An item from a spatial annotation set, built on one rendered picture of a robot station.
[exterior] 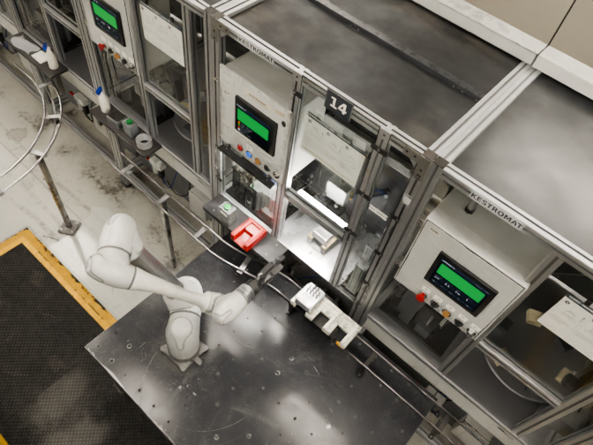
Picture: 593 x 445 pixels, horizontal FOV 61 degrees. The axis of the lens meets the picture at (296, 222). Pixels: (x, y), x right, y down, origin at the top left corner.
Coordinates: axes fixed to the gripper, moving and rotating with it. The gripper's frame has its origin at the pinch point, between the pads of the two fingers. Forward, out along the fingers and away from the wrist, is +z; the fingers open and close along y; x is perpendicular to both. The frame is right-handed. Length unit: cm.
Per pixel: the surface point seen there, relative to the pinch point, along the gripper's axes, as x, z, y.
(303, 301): -17.0, 2.2, -19.8
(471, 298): -78, 18, 46
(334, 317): -33.5, 9.2, -24.5
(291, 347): -24, -11, -45
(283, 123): 24, 21, 63
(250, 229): 32.2, 13.5, -17.3
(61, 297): 124, -69, -111
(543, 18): 17, 379, -29
